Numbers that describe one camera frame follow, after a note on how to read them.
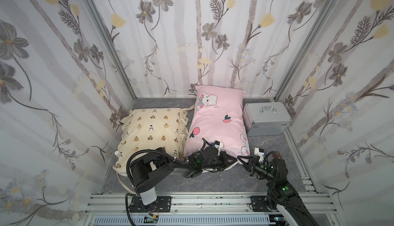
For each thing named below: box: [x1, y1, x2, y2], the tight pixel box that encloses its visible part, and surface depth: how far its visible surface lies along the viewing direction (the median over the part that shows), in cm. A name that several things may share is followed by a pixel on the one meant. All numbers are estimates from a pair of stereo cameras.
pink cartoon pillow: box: [183, 85, 250, 162], surface depth 97 cm
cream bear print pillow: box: [113, 107, 189, 178], surface depth 92 cm
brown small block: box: [272, 151, 283, 161], surface depth 91 cm
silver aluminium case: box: [242, 101, 293, 137], surface depth 95 cm
